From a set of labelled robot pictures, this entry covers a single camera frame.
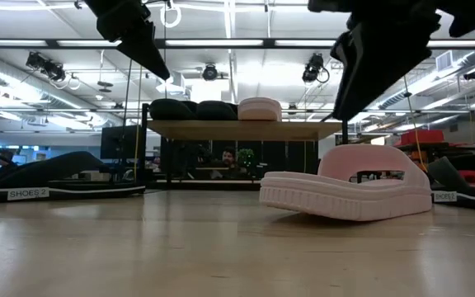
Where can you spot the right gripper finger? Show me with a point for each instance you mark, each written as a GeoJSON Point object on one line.
{"type": "Point", "coordinates": [386, 53]}
{"type": "Point", "coordinates": [342, 47]}

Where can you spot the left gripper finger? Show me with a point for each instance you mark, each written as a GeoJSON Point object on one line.
{"type": "Point", "coordinates": [142, 45]}

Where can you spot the black slide sandal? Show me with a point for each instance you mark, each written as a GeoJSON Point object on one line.
{"type": "Point", "coordinates": [217, 111]}
{"type": "Point", "coordinates": [171, 110]}

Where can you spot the pink slide sandal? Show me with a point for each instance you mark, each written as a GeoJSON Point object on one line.
{"type": "Point", "coordinates": [344, 198]}
{"type": "Point", "coordinates": [259, 110]}

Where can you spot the wooden shelf black metal legs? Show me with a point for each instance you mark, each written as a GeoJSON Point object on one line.
{"type": "Point", "coordinates": [241, 130]}

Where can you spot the black ceiling spotlight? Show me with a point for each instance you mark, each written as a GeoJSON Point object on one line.
{"type": "Point", "coordinates": [35, 60]}
{"type": "Point", "coordinates": [210, 72]}
{"type": "Point", "coordinates": [473, 74]}
{"type": "Point", "coordinates": [55, 72]}
{"type": "Point", "coordinates": [313, 68]}

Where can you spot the white air vent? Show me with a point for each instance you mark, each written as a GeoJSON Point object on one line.
{"type": "Point", "coordinates": [444, 60]}

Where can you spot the red storage box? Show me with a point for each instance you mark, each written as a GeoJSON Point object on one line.
{"type": "Point", "coordinates": [422, 137]}

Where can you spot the black computer monitor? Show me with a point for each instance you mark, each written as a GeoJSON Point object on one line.
{"type": "Point", "coordinates": [118, 142]}

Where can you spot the black work table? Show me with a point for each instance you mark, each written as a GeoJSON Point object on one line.
{"type": "Point", "coordinates": [448, 147]}

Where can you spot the person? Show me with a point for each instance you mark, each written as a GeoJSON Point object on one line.
{"type": "Point", "coordinates": [229, 158]}

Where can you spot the small leafy green plant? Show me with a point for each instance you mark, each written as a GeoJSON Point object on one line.
{"type": "Point", "coordinates": [245, 158]}

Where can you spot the white shoes label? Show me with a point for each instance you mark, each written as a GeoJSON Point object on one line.
{"type": "Point", "coordinates": [28, 194]}
{"type": "Point", "coordinates": [445, 196]}

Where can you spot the black ceiling rail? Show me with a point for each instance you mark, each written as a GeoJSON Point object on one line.
{"type": "Point", "coordinates": [138, 43]}

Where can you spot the silver ventilation duct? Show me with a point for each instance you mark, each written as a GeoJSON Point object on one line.
{"type": "Point", "coordinates": [419, 86]}

